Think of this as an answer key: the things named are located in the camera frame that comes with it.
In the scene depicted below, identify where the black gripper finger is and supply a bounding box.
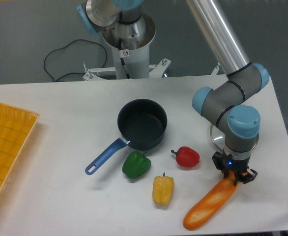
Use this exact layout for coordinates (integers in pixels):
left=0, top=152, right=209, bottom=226
left=233, top=168, right=258, bottom=185
left=212, top=151, right=229, bottom=178

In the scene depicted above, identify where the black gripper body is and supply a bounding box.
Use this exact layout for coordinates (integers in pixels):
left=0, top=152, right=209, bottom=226
left=221, top=151, right=250, bottom=175

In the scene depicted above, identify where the long orange baguette bread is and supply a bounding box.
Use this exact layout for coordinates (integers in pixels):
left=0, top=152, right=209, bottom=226
left=182, top=171, right=237, bottom=231

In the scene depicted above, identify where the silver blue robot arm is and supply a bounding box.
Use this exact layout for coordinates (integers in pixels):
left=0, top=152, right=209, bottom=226
left=85, top=0, right=269, bottom=183

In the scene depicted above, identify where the glass pot lid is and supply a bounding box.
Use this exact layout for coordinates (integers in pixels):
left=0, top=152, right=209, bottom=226
left=209, top=125, right=259, bottom=152

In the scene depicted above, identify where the red bell pepper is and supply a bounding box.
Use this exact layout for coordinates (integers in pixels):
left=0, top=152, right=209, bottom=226
left=171, top=146, right=200, bottom=168

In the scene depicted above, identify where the yellow bell pepper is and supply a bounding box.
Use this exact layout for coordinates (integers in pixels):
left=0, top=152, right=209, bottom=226
left=152, top=173, right=174, bottom=206

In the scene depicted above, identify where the green bell pepper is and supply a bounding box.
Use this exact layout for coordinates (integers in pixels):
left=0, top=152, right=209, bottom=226
left=122, top=151, right=151, bottom=179

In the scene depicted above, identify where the yellow woven basket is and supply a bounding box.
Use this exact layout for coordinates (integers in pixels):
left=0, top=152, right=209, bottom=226
left=0, top=102, right=40, bottom=196

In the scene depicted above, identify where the dark saucepan with blue handle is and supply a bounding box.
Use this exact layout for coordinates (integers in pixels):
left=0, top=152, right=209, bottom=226
left=85, top=99, right=168, bottom=175

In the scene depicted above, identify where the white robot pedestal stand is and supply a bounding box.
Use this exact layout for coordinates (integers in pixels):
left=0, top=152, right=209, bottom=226
left=83, top=13, right=172, bottom=81

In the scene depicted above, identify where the black floor cable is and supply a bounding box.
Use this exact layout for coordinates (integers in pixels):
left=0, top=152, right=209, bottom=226
left=43, top=39, right=108, bottom=82

